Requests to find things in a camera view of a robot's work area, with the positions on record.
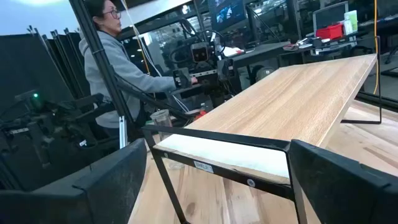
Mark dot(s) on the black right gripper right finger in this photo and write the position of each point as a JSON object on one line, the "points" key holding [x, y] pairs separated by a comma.
{"points": [[342, 199]]}

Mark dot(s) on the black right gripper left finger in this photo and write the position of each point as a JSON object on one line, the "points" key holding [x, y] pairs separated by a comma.
{"points": [[93, 202]]}

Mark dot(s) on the person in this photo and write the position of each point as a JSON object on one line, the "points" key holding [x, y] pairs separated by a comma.
{"points": [[124, 71]]}

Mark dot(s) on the black desk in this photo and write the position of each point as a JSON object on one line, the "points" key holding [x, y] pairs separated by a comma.
{"points": [[258, 51], [326, 45]]}

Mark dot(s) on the black folding partition screen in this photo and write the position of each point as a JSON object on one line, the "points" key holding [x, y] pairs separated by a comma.
{"points": [[25, 62]]}

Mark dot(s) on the person's hand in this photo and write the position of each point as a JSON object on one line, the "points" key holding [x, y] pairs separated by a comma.
{"points": [[194, 80]]}

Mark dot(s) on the red plastic box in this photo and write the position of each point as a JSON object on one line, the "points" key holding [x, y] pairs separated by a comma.
{"points": [[329, 31]]}

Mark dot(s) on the light green container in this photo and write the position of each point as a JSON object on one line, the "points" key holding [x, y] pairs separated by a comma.
{"points": [[351, 18]]}

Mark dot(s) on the grey laptop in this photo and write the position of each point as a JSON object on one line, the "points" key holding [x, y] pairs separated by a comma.
{"points": [[329, 15]]}

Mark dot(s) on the black computer monitor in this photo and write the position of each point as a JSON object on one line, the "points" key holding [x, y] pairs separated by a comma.
{"points": [[228, 14]]}

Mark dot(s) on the black aluminium rig frame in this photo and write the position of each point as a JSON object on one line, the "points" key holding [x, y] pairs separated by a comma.
{"points": [[99, 56]]}

